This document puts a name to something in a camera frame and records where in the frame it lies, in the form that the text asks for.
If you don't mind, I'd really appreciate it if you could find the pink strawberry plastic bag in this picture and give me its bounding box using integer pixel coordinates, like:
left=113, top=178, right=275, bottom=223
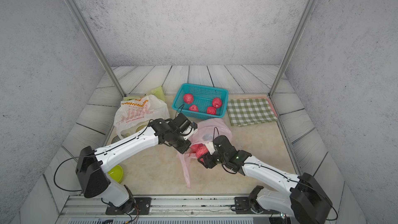
left=177, top=118, right=233, bottom=189

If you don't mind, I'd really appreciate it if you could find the red apple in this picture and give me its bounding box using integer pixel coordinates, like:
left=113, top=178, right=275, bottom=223
left=212, top=97, right=222, bottom=109
left=206, top=106, right=217, bottom=115
left=189, top=105, right=199, bottom=112
left=183, top=93, right=194, bottom=104
left=189, top=144, right=209, bottom=158

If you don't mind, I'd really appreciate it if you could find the white plastic bag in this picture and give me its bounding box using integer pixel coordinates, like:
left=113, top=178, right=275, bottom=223
left=113, top=94, right=171, bottom=140

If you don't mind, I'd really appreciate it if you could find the yellow-green avocado plastic bag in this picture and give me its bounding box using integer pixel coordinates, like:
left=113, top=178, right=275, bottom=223
left=123, top=86, right=167, bottom=134

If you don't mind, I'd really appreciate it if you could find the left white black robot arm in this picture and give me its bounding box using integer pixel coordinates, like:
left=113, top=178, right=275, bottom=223
left=76, top=114, right=198, bottom=207

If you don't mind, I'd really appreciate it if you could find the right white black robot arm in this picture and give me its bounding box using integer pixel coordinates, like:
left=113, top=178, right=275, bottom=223
left=198, top=135, right=334, bottom=224

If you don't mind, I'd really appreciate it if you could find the teal plastic basket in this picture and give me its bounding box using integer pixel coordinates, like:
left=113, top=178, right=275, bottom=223
left=172, top=83, right=229, bottom=120

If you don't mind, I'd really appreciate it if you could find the green checkered cloth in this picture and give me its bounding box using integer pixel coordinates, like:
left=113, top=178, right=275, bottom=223
left=227, top=97, right=278, bottom=127

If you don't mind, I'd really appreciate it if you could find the lime green plastic cup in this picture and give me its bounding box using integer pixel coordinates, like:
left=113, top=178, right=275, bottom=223
left=107, top=165, right=124, bottom=183

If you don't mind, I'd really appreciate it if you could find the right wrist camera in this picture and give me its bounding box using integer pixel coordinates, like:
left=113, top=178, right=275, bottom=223
left=205, top=141, right=216, bottom=155

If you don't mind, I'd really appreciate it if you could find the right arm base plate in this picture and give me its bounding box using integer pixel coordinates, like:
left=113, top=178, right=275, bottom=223
left=230, top=197, right=258, bottom=214

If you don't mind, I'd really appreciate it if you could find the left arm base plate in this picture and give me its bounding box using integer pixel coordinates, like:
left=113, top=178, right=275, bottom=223
left=105, top=197, right=152, bottom=216

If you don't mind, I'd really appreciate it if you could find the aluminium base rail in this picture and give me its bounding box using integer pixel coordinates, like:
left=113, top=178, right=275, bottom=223
left=55, top=194, right=330, bottom=224

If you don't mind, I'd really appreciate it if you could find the left aluminium frame post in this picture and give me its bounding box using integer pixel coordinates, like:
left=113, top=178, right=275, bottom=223
left=64, top=0, right=126, bottom=97

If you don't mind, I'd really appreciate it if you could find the aluminium frame post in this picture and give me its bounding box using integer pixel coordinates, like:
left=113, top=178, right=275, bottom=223
left=268, top=0, right=317, bottom=98
left=64, top=0, right=126, bottom=97

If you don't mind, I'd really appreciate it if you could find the right aluminium frame post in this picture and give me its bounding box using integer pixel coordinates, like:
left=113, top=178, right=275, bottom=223
left=268, top=0, right=317, bottom=98

